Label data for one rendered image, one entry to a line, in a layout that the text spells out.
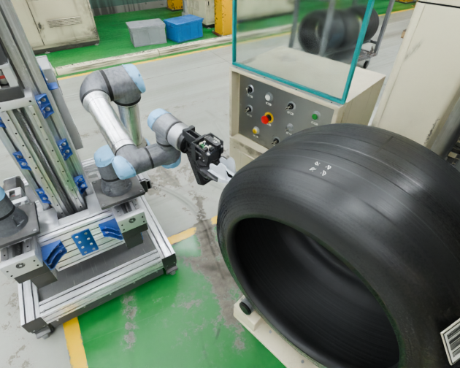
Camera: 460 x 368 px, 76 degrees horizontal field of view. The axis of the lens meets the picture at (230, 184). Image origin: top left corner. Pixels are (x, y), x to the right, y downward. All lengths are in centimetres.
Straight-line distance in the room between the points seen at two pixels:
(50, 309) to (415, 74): 188
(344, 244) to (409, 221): 10
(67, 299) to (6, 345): 45
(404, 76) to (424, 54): 5
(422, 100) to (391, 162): 22
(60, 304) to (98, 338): 29
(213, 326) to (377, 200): 155
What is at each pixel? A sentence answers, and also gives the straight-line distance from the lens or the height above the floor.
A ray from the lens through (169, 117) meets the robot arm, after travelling 92.
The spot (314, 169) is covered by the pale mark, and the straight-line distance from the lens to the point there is 51.
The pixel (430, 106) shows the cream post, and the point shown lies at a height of 148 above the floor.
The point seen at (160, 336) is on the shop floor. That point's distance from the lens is 193.
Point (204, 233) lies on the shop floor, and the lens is 226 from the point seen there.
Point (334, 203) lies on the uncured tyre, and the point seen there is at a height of 145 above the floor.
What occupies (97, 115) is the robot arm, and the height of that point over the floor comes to 127.
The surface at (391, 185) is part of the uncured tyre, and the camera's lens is 52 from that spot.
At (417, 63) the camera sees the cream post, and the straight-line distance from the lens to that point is 73.
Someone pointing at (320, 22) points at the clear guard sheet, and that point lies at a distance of 115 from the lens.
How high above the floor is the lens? 177
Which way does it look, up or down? 43 degrees down
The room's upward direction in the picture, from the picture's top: straight up
